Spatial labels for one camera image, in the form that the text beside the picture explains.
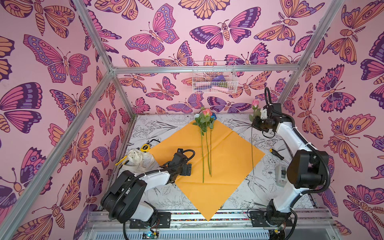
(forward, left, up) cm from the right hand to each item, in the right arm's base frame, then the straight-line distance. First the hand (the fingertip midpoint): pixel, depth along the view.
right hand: (253, 121), depth 92 cm
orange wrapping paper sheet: (-17, +19, -18) cm, 31 cm away
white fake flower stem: (+10, +33, -13) cm, 37 cm away
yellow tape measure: (-9, +70, -15) cm, 72 cm away
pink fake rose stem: (+17, +27, -9) cm, 33 cm away
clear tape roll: (-36, -32, -9) cm, 49 cm away
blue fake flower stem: (+17, +22, -13) cm, 30 cm away
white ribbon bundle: (-18, +71, -16) cm, 75 cm away
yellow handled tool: (-18, +83, -17) cm, 86 cm away
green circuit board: (-56, +58, -20) cm, 83 cm away
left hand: (-20, +43, -16) cm, 50 cm away
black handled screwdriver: (-14, -16, -16) cm, 27 cm away
